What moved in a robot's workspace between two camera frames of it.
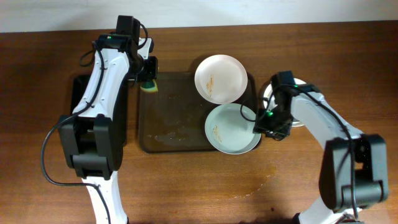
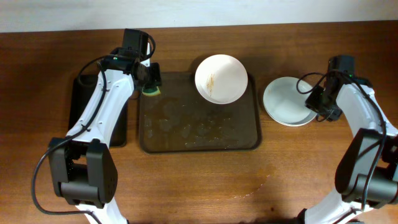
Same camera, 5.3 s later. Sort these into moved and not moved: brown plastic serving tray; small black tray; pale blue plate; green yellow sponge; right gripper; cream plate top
Moved: pale blue plate; right gripper; green yellow sponge
Not moved: brown plastic serving tray; small black tray; cream plate top
